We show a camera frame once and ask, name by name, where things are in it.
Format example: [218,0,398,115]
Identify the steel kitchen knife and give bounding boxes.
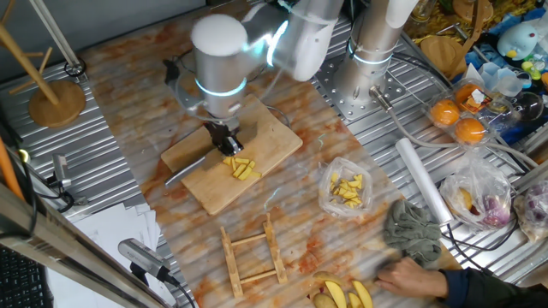
[164,121,258,187]

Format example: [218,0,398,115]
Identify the grey green cloth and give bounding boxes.
[382,198,443,265]

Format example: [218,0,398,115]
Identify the blue plush toy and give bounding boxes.
[496,21,540,61]

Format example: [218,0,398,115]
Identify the plastic bag of potato pieces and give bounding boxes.
[317,156,374,219]

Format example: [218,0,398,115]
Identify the dark sleeved forearm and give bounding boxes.
[440,267,548,308]

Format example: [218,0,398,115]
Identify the wooden disc with stick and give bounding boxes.
[420,0,494,81]

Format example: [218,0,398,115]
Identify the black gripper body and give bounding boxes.
[204,118,241,146]

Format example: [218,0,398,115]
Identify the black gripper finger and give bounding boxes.
[225,135,246,157]
[212,136,229,157]

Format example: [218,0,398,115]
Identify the wooden knife rack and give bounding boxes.
[219,212,289,299]

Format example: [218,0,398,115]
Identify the clear glass jar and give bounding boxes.
[410,0,433,23]

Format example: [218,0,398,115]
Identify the white rod stand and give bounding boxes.
[28,0,89,80]

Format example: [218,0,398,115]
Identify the grey camera on clamp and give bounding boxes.
[45,152,89,214]

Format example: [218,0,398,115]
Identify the grey cylindrical camera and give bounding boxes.
[117,238,172,283]

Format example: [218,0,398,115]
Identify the orange marble pattern mat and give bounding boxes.
[80,0,463,308]

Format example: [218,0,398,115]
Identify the person bare hand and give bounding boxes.
[375,256,450,299]

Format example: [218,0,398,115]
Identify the grey robot hose cable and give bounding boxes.
[368,85,540,170]

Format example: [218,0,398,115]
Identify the clear glass bowl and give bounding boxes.
[509,91,545,123]

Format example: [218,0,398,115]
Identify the steel frame rail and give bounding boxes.
[0,181,166,308]

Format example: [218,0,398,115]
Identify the white plastic wrap roll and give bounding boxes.
[394,137,454,226]

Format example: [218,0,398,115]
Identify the wooden round base stand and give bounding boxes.
[0,0,87,129]

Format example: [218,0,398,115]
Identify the orange fruit with label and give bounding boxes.
[453,82,483,108]

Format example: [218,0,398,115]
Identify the wooden cutting board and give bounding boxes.
[160,93,304,216]

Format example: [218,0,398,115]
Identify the grey camera mounting bracket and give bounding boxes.
[170,76,206,116]

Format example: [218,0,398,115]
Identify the clear bag of purple vegetables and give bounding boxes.
[512,179,548,244]

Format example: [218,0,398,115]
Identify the clear plastic cups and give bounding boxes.
[478,62,526,98]

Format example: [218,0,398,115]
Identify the green yellow toy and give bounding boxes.
[520,59,543,81]

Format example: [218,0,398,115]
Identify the purple onion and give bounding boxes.
[481,194,511,228]

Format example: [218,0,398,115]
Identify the metal robot mounting plate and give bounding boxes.
[310,55,408,123]

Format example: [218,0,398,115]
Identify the white paper sheet stack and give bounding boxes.
[45,203,162,308]

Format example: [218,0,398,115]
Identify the whole brown potato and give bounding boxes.
[311,292,339,308]

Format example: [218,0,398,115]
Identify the clear plastic fruit container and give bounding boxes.
[423,76,497,149]

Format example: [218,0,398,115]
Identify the black keyboard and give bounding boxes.
[0,246,55,308]

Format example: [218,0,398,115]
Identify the black camera cable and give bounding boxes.
[175,49,196,72]

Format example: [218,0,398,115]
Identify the orange pole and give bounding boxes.
[0,135,26,201]

